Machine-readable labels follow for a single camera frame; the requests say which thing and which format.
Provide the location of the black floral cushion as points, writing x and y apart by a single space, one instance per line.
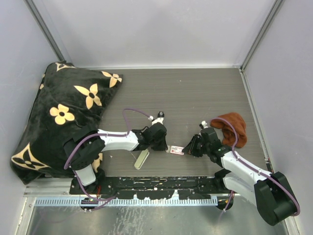
68 99

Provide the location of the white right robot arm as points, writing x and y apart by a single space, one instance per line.
269 192

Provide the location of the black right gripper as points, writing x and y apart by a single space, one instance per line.
190 149

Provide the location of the red white staple box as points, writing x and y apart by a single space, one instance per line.
176 150

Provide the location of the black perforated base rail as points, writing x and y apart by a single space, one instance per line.
187 187

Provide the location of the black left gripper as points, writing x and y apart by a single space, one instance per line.
162 146

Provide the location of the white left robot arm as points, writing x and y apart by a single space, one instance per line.
84 147

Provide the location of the orange brown cloth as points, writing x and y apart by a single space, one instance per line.
233 128

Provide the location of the black stapler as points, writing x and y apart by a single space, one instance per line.
160 117

